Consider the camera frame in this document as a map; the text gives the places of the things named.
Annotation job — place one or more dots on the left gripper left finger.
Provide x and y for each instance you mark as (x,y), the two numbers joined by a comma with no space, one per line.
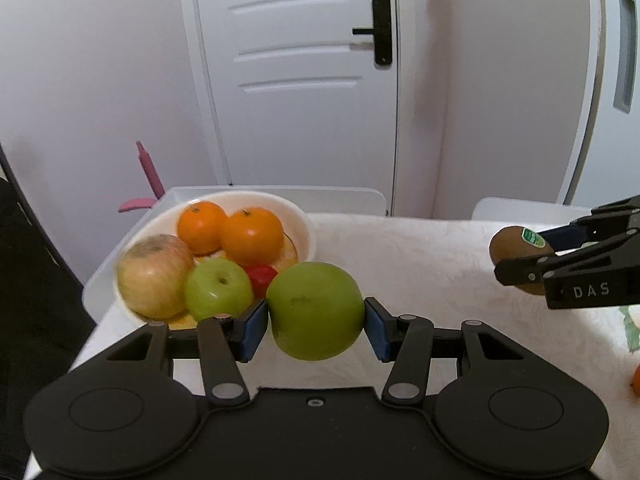
(224,341)

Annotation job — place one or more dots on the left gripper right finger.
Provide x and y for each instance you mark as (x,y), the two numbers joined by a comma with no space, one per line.
(406,341)

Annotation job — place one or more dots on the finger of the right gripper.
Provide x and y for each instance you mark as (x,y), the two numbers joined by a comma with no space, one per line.
(603,223)
(623,248)

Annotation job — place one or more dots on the small green apple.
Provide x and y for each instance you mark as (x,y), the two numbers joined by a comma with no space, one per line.
(217,286)

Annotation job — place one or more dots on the large green apple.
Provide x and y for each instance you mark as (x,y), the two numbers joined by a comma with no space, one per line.
(316,310)

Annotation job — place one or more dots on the red yellow apple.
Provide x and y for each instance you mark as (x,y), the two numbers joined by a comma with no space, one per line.
(151,274)

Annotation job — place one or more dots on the white sliding wardrobe door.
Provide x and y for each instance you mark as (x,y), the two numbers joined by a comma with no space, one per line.
(604,164)

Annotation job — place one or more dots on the floral tablecloth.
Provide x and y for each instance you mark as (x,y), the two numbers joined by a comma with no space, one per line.
(515,390)

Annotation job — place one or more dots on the red cherry tomato right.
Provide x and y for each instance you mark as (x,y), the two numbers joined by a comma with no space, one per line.
(260,276)

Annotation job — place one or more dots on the orange right in bowl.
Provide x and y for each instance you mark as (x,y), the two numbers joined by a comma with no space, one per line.
(252,235)

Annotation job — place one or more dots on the orange in bowl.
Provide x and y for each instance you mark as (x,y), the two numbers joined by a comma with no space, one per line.
(200,227)
(252,235)

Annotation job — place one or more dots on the orange left in bowl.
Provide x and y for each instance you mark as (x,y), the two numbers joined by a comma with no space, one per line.
(200,227)

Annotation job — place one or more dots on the white fruit bowl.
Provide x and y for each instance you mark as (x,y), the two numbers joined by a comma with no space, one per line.
(220,254)

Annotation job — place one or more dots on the black door handle lock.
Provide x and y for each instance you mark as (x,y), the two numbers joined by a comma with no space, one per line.
(381,32)

